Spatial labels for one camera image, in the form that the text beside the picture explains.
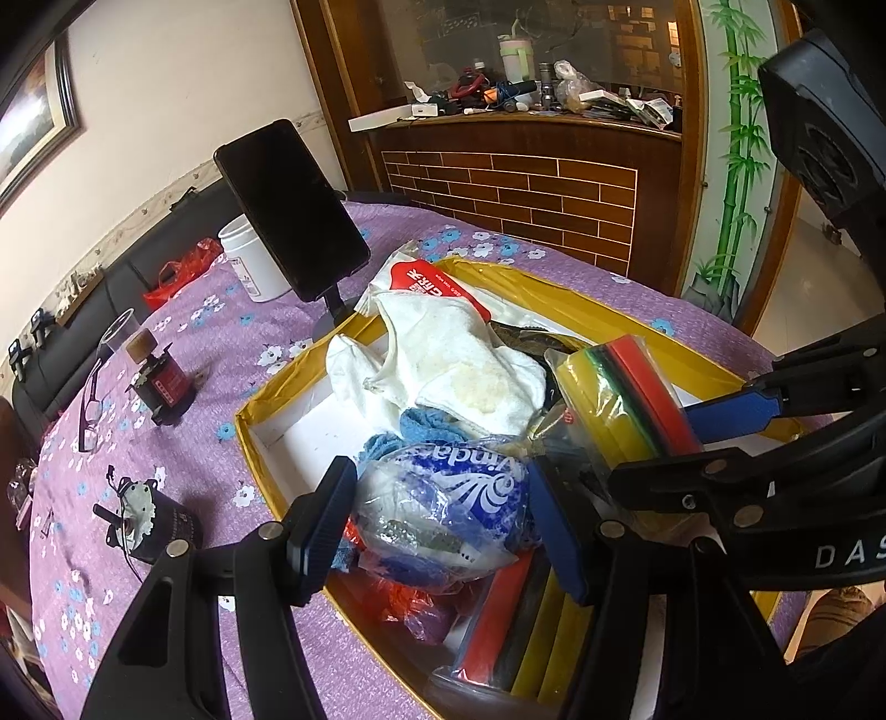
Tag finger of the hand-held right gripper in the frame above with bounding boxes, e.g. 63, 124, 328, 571
684, 317, 886, 452
607, 415, 886, 536

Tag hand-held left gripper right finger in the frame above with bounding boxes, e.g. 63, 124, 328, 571
527, 458, 814, 720

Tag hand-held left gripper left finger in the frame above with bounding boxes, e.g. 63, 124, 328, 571
79, 455, 359, 720

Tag yellow-rimmed white box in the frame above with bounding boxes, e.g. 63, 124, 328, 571
234, 256, 818, 720

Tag clear pack of coloured cloths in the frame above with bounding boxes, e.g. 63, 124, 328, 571
425, 547, 603, 707
543, 334, 707, 465

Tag blue and white plastic bag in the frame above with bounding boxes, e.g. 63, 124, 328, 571
349, 439, 537, 579

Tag blue towel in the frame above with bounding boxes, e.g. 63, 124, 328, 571
356, 407, 472, 472

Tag stained white cloth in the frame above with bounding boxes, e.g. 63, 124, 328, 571
325, 291, 551, 434

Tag person's right hand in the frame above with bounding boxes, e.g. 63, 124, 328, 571
785, 585, 877, 662

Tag black motor with metal plate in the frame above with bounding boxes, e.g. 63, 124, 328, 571
92, 477, 202, 563

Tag dark cloth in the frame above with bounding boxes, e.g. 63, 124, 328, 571
493, 320, 589, 357

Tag red and black transformer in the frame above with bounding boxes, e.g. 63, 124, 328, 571
128, 349, 195, 426

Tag black phone stand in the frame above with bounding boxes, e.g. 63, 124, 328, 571
311, 287, 378, 343

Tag purple floral tablecloth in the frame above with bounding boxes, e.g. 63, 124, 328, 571
24, 197, 832, 720

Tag eyeglasses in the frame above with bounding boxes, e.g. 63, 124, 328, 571
75, 339, 115, 454

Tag white packet with red label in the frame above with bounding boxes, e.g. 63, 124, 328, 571
360, 239, 499, 326

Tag white plastic jar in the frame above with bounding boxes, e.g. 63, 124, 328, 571
218, 213, 295, 304

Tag clear plastic cup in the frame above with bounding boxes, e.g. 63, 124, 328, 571
97, 308, 143, 361

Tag red plastic shopping bag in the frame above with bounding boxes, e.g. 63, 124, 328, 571
143, 237, 224, 311

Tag wooden brick-pattern counter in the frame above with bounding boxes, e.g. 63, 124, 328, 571
291, 0, 804, 326

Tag green and white mug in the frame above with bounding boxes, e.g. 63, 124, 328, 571
498, 31, 535, 84

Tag black phone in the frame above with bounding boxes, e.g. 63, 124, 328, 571
213, 117, 371, 304

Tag dark sofa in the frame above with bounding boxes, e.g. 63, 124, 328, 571
10, 183, 243, 444

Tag pile of tools and bottles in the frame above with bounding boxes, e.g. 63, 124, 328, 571
401, 28, 683, 132

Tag long white box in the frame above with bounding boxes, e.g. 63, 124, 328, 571
348, 102, 440, 132

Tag bamboo wall mural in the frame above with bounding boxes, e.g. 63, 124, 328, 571
682, 0, 807, 326

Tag framed wall painting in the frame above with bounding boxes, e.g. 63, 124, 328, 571
0, 34, 84, 209

